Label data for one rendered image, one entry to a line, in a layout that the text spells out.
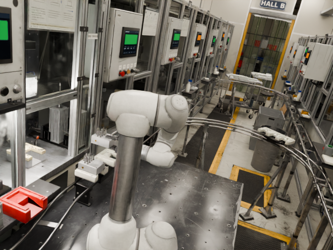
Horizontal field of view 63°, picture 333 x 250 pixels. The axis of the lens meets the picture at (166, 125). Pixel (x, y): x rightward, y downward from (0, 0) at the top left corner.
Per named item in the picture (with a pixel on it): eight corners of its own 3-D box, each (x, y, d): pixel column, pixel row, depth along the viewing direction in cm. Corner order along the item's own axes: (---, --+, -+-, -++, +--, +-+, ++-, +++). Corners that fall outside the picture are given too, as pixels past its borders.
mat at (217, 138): (208, 193, 322) (208, 192, 321) (162, 177, 337) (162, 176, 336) (243, 98, 849) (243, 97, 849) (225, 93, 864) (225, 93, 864)
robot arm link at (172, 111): (185, 111, 122) (155, 106, 120) (194, 89, 106) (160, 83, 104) (183, 137, 116) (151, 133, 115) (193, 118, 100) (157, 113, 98)
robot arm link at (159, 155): (146, 165, 164) (154, 147, 170) (170, 173, 161) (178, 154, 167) (144, 158, 155) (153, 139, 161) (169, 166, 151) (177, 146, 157)
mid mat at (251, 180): (272, 217, 299) (272, 216, 299) (223, 200, 313) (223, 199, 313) (270, 176, 389) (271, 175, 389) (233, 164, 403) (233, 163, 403)
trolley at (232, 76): (218, 113, 645) (229, 73, 611) (215, 106, 698) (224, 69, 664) (254, 119, 648) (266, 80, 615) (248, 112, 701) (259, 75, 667)
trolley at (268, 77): (265, 112, 735) (276, 77, 701) (244, 107, 742) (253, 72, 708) (261, 104, 813) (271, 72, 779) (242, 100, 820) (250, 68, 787)
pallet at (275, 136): (255, 135, 301) (258, 127, 298) (262, 134, 310) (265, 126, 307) (286, 150, 276) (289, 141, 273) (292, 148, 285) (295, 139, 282)
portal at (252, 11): (269, 100, 888) (296, 15, 797) (228, 91, 922) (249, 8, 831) (269, 99, 897) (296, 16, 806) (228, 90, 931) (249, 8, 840)
